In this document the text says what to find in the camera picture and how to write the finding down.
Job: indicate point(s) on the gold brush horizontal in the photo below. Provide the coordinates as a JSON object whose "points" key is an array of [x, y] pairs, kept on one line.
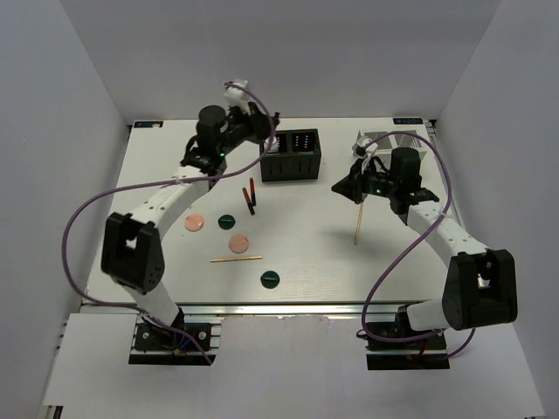
{"points": [[235, 259]]}

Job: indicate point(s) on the green puff lower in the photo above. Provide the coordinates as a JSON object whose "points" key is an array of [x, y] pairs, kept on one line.
{"points": [[270, 279]]}

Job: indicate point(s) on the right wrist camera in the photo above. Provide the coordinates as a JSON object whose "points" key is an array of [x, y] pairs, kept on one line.
{"points": [[364, 146]]}

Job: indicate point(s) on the green puff upper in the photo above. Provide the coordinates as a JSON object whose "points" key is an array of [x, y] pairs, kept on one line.
{"points": [[226, 222]]}

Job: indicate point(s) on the pink puff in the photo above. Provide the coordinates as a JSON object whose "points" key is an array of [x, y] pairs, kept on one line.
{"points": [[239, 243], [194, 222]]}

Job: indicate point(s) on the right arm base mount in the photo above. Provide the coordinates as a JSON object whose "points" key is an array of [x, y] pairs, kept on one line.
{"points": [[424, 354]]}

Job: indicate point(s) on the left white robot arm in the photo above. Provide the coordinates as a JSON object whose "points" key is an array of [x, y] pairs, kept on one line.
{"points": [[132, 253]]}

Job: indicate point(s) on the red black lip pencil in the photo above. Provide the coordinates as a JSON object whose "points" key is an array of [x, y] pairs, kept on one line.
{"points": [[252, 192], [248, 201]]}

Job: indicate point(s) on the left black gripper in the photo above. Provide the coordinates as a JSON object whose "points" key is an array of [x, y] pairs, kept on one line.
{"points": [[259, 125]]}

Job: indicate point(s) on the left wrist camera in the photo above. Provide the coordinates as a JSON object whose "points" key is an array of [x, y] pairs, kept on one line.
{"points": [[234, 95]]}

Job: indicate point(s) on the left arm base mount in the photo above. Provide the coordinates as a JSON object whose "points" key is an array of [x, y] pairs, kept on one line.
{"points": [[152, 345]]}

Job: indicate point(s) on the green puff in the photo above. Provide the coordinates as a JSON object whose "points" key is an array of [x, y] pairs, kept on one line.
{"points": [[226, 222], [270, 279]]}

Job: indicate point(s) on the white organizer box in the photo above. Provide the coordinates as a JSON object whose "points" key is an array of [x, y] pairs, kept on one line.
{"points": [[405, 140]]}

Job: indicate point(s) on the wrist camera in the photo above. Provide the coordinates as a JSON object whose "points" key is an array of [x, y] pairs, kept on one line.
{"points": [[364, 146], [234, 95]]}

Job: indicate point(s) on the black organizer box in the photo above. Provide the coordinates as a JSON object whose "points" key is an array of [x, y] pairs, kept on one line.
{"points": [[298, 159]]}

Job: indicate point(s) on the gold brush vertical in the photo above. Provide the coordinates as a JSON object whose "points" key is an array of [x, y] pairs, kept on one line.
{"points": [[358, 223]]}

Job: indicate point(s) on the white small bottle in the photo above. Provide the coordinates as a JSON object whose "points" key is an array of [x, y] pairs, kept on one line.
{"points": [[273, 146]]}

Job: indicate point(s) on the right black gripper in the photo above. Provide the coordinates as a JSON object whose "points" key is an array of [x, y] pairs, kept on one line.
{"points": [[352, 186]]}

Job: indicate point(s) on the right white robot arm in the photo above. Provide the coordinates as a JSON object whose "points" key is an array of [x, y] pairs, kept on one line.
{"points": [[480, 284]]}

